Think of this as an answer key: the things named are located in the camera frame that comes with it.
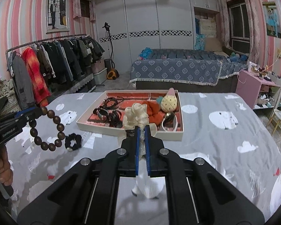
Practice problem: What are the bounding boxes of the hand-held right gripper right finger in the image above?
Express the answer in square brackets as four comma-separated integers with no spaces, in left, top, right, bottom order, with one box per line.
[145,124,265,225]

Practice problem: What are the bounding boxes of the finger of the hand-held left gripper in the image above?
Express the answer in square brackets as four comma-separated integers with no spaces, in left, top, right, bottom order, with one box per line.
[0,107,38,124]
[0,108,48,128]

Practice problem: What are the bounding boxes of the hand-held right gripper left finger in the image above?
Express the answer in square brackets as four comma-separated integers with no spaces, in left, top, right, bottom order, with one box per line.
[17,126,141,225]

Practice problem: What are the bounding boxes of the brown wooden bead bracelet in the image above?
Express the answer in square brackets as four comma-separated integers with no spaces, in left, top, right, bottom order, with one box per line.
[28,106,66,152]

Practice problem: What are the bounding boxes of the cream scrunchie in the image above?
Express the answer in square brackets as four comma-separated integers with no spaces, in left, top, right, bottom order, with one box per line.
[122,103,148,131]

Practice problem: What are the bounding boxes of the black hair claw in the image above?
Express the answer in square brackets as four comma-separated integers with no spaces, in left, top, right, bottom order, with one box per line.
[108,111,123,128]

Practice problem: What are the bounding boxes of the cream headband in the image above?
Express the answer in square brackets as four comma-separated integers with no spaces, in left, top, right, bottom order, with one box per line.
[161,111,179,132]

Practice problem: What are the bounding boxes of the orange scrunchie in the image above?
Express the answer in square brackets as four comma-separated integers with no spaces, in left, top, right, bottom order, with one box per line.
[140,100,166,125]

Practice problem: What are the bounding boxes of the dark bracelet with coloured beads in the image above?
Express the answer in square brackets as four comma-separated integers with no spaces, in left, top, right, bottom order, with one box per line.
[94,107,110,122]

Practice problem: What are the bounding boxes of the black hair ties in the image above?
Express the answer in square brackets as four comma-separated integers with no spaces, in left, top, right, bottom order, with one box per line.
[104,97,125,110]

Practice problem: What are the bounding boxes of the orange lined jewelry tray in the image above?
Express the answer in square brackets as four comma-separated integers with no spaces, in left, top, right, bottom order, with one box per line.
[76,89,185,141]

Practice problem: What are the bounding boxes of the yellow pineapple hair clip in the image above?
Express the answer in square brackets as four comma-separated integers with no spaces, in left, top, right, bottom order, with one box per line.
[156,88,178,112]

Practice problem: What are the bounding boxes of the person's left hand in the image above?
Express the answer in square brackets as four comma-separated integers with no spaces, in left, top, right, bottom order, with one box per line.
[0,145,14,192]

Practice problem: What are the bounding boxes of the pile of clothes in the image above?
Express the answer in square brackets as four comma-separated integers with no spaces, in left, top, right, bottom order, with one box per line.
[0,67,21,118]

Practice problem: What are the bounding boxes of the black scrunchie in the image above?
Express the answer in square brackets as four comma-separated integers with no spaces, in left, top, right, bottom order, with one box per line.
[65,133,83,151]

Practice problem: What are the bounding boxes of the grey polar bear blanket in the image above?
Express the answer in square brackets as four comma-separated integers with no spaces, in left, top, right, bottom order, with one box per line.
[8,91,281,225]

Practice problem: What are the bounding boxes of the row of hanging clothes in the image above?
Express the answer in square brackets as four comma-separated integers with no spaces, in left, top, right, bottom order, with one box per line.
[9,36,105,109]

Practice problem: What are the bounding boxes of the metal clothes rack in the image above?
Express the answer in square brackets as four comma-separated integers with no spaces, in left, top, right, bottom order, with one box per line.
[6,34,87,92]

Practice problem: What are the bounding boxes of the white storage boxes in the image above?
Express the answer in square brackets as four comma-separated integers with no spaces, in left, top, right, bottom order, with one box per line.
[91,58,108,85]

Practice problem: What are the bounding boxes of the garment steamer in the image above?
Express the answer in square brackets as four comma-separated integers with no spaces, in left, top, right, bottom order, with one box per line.
[102,22,119,81]

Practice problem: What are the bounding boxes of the bed with blue cover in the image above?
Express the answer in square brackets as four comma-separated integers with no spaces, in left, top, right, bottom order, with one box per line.
[129,48,251,91]

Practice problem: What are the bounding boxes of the framed wedding photo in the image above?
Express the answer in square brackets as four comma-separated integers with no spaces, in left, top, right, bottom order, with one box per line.
[46,0,70,34]

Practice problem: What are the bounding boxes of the pink desk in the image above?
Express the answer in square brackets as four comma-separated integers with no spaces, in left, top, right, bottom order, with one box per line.
[235,70,281,109]

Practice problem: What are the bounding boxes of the blue hanging cloth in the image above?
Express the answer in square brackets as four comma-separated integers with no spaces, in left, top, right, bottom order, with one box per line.
[194,17,209,50]

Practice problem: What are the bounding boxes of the white wardrobe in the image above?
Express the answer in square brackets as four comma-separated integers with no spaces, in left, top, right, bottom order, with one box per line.
[96,0,220,74]

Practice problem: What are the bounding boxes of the blue plush toys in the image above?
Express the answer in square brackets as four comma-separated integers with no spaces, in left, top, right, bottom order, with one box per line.
[229,52,248,63]

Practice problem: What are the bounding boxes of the white stool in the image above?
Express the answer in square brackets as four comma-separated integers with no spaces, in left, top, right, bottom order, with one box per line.
[268,108,281,132]

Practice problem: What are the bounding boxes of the pink floral curtain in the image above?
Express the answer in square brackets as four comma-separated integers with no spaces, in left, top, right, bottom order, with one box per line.
[241,0,263,64]
[217,0,231,50]

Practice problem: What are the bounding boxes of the window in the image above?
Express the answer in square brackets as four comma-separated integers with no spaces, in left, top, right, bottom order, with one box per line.
[227,2,251,55]

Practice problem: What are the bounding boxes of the wall poster of couple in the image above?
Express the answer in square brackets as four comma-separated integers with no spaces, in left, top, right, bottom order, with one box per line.
[262,2,281,38]

